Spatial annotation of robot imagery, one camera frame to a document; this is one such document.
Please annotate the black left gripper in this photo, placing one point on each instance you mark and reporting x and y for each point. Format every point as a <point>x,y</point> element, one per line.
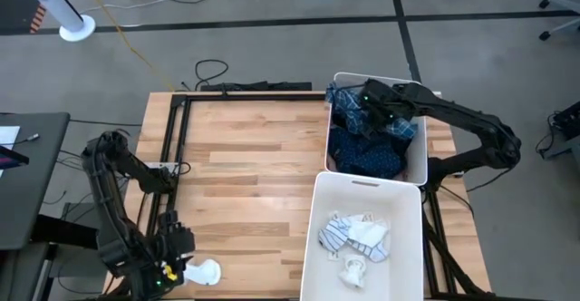
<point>174,242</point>

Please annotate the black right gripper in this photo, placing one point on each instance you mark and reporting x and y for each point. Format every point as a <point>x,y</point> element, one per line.
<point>383,101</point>

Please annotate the plain white sock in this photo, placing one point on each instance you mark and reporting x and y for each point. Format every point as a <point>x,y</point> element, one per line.
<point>204,271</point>

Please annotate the navy dotted shirt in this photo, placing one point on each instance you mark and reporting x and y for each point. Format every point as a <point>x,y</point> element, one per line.
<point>362,156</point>

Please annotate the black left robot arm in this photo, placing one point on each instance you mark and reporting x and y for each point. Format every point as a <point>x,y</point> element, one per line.
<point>102,201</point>

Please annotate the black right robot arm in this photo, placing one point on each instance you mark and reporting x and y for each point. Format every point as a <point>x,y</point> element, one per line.
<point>476,119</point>

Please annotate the white plastic storage bin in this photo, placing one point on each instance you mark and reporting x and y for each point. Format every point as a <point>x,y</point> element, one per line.
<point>399,265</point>
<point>419,156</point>

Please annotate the black power strip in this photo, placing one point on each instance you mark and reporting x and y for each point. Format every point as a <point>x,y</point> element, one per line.
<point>272,86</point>

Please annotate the black desk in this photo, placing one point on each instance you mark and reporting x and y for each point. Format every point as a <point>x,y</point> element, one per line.
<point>31,192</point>

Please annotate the black equipment box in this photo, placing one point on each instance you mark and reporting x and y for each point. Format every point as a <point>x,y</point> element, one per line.
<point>568,119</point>

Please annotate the office chair base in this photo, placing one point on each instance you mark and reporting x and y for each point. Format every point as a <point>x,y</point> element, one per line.
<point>559,6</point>

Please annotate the black tablet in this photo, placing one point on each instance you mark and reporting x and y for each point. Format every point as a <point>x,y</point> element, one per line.
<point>11,158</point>

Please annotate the white paper sheet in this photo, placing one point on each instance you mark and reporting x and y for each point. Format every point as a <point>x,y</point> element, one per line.
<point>8,137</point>

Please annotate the white tower fan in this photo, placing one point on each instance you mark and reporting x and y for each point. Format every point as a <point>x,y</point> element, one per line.
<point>74,26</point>

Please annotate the hazard striped floor mat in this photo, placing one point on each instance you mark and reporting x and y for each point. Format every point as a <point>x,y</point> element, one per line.
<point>18,6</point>

